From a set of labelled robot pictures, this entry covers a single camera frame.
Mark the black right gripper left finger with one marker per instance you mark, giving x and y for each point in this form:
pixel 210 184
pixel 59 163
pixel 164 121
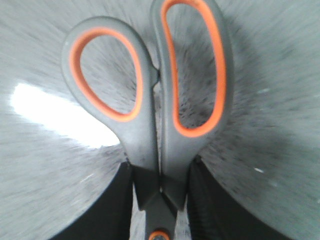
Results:
pixel 109 218

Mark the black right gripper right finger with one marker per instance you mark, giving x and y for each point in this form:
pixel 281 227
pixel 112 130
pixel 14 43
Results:
pixel 213 214

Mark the grey orange scissors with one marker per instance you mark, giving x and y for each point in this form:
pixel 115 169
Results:
pixel 158 146

